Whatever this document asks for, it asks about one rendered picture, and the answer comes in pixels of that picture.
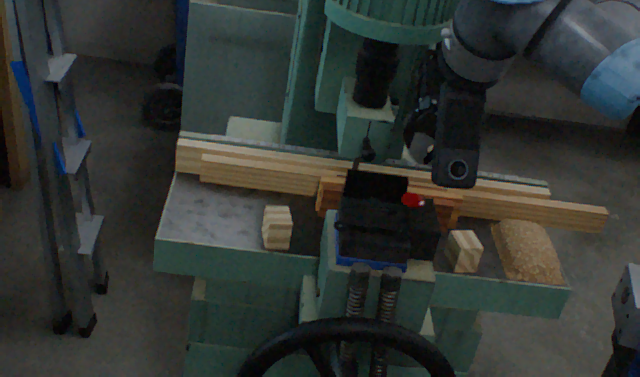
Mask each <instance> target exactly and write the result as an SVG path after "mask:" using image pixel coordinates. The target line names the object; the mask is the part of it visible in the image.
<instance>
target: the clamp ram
mask: <svg viewBox="0 0 640 377"><path fill-rule="evenodd" d="M408 184H409V181H408V177H402V176H394V175H387V174H380V173H372V172H365V171H357V170H350V169H348V170H347V173H346V177H345V182H344V187H343V192H342V196H341V197H346V198H347V197H350V198H353V199H361V200H368V201H376V202H384V203H391V204H399V205H403V202H402V196H403V195H404V194H406V192H407V188H408Z"/></svg>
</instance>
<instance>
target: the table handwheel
mask: <svg viewBox="0 0 640 377"><path fill-rule="evenodd" d="M340 341H362V342H370V343H375V344H380V345H384V346H387V347H390V348H393V349H396V350H398V351H400V352H403V353H405V354H406V355H408V356H410V357H412V358H413V359H414V360H416V361H417V362H418V363H420V364H421V365H422V366H423V367H425V369H426V370H427V371H428V373H429V374H430V375H431V377H456V374H455V372H454V370H453V368H452V366H451V364H450V363H449V361H448V360H447V359H446V358H445V357H444V355H443V354H442V353H441V352H440V351H439V350H438V349H437V348H436V346H435V345H433V344H432V343H431V342H430V341H428V340H427V339H426V338H424V337H422V336H421V335H419V334H417V333H415V332H414V331H412V330H410V329H407V328H405V327H403V326H400V325H397V324H394V323H391V322H388V321H384V320H379V319H374V318H367V317H356V316H339V317H328V318H321V319H316V320H311V321H307V322H304V323H300V324H298V325H295V326H292V327H289V328H287V329H285V330H283V331H281V332H279V333H277V334H275V335H273V336H272V337H270V339H268V340H267V341H265V342H264V343H263V344H262V345H260V346H259V347H258V348H257V349H256V350H255V351H254V352H253V353H252V354H251V355H250V356H249V357H248V358H247V359H246V361H245V362H244V363H243V365H242V366H241V368H240V370H239V371H238V373H237V375H236V377H262V376H263V375H264V374H265V373H266V372H267V371H268V370H269V368H271V367H272V366H273V365H274V364H275V363H277V362H278V361H279V360H280V359H282V358H283V357H285V356H287V355H289V354H291V353H293V352H295V351H297V350H300V349H302V348H304V350H305V351H306V353H307V355H308V356H309V358H310V359H311V361H312V363H313V364H314V366H315V367H316V369H317V371H318V373H319V374H320V376H321V377H358V371H357V358H356V362H350V363H349V362H344V361H342V360H341V359H340V358H339V357H338V353H339V349H340V348H339V346H340ZM326 342H330V366H329V364H328V362H327V360H326V359H325V357H324V355H323V353H322V351H321V349H320V348H319V346H318V344H320V343H326Z"/></svg>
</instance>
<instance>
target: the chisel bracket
mask: <svg viewBox="0 0 640 377"><path fill-rule="evenodd" d="M355 80H356V77H351V76H344V77H343V80H342V85H341V90H340V96H339V101H338V106H337V111H336V118H337V138H338V154H339V156H340V157H346V158H353V159H361V160H363V158H362V151H363V150H364V145H363V138H364V137H368V138H369V139H370V144H371V148H373V149H374V150H375V152H376V158H375V159H374V160H373V161H375V162H385V160H386V155H387V151H388V150H389V148H390V139H391V135H392V132H393V131H394V119H393V114H392V109H391V104H390V98H389V94H388V99H387V103H386V105H385V106H384V107H381V108H369V107H365V106H362V105H360V104H358V103H356V102H355V101H354V100H353V98H352V95H353V90H354V85H355Z"/></svg>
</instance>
